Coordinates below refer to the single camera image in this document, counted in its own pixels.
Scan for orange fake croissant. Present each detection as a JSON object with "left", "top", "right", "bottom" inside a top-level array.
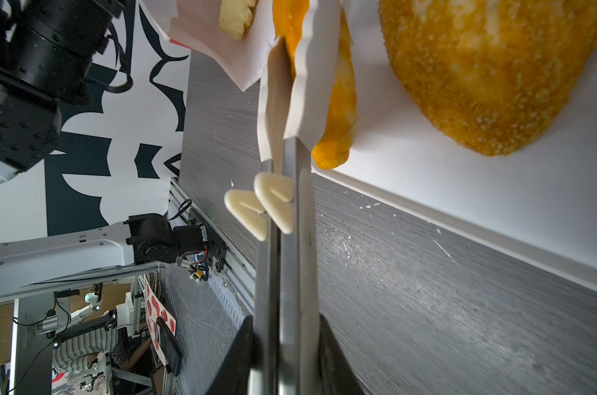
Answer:
[{"left": 219, "top": 0, "right": 257, "bottom": 40}]

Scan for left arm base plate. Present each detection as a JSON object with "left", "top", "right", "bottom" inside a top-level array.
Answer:
[{"left": 172, "top": 207, "right": 228, "bottom": 283}]

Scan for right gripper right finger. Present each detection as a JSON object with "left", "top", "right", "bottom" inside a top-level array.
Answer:
[{"left": 318, "top": 314, "right": 365, "bottom": 395}]

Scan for white plastic tray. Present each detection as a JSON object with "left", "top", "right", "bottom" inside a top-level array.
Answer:
[{"left": 323, "top": 1, "right": 597, "bottom": 291}]

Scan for yellow fake bread roll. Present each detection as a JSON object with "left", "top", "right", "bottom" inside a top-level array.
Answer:
[{"left": 273, "top": 0, "right": 357, "bottom": 170}]

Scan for white slotted cable duct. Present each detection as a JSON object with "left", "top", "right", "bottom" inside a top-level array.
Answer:
[{"left": 197, "top": 267, "right": 251, "bottom": 343}]

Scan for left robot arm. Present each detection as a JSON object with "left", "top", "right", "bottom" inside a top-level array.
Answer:
[{"left": 0, "top": 1, "right": 192, "bottom": 302}]

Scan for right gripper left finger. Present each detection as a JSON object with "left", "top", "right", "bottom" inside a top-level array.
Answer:
[{"left": 206, "top": 315, "right": 254, "bottom": 395}]

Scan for sesame oval fake bread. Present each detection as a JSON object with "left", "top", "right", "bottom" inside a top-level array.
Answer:
[{"left": 378, "top": 1, "right": 597, "bottom": 156}]

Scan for red white paper bag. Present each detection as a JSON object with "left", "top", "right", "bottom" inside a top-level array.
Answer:
[{"left": 144, "top": 1, "right": 275, "bottom": 91}]

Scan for metal white-tipped tongs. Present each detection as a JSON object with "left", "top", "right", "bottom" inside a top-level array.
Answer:
[{"left": 223, "top": 0, "right": 343, "bottom": 395}]

